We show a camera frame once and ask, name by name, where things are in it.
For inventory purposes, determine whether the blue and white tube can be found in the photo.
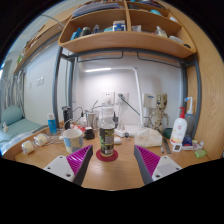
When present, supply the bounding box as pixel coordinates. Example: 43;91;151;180
46;112;58;135

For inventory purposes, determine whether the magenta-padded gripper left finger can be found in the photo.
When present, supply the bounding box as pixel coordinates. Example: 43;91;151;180
43;144;94;187

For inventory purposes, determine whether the grey metal frame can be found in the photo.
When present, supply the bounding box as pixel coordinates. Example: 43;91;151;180
52;46;203;139

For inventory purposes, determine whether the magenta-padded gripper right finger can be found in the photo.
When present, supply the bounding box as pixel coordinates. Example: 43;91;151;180
133;144;183;186

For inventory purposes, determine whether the flat round red coaster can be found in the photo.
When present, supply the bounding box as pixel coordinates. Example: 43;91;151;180
95;148;119;163

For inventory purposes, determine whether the grey ruler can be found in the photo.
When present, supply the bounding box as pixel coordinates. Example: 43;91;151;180
160;138;173;155

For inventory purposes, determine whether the white tissue pack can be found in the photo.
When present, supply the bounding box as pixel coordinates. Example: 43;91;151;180
133;127;163;148

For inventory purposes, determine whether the small white thermometer clock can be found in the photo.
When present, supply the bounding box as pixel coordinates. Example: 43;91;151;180
172;142;183;153

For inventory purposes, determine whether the small green packet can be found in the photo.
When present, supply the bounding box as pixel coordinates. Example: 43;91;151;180
194;149;208;159

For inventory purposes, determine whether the clear blue spray bottle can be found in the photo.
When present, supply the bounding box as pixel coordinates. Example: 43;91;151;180
184;96;196;138

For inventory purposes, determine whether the steel tumbler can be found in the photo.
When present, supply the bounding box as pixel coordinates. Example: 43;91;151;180
84;109;100;131

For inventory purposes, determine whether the white mug with blue print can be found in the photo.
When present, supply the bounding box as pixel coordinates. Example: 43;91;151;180
62;128;84;154

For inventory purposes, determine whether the white wall socket black plug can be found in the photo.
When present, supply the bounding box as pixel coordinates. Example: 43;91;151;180
114;92;129;105

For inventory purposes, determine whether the small black jar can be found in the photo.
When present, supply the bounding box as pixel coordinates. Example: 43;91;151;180
83;126;96;140

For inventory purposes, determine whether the teal bed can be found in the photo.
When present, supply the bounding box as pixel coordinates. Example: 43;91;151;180
0;105;44;151

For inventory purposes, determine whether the white power strip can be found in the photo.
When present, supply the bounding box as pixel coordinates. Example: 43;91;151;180
114;124;141;138

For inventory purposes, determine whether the wooden wardrobe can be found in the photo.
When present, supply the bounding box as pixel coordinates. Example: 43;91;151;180
156;0;224;159

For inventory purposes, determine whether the white pump bottle red top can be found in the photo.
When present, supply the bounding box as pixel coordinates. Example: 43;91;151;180
169;106;188;146

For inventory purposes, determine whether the black electric shaver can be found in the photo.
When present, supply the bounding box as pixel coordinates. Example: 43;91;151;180
61;105;72;130

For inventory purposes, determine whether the wooden tree figurine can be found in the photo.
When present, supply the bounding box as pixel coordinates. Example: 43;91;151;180
148;93;170;134

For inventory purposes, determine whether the wooden shelf unit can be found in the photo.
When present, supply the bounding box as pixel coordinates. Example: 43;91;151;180
58;0;198;60

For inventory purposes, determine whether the clear bottle with dark label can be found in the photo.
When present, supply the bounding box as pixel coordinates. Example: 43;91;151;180
98;106;116;158

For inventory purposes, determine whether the white wall junction box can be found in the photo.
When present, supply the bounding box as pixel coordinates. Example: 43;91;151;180
143;93;157;109

